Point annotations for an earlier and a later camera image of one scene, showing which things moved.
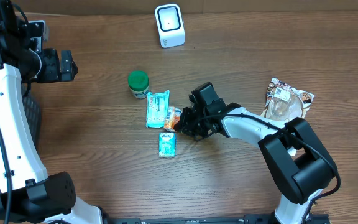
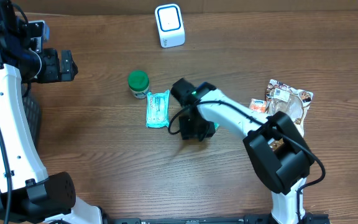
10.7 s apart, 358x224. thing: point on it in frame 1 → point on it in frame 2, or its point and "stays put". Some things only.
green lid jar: x=138 y=83 stays put
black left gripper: x=56 y=73 stays put
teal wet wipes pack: x=157 y=103 stays put
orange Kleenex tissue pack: x=173 y=116 → x=258 y=105
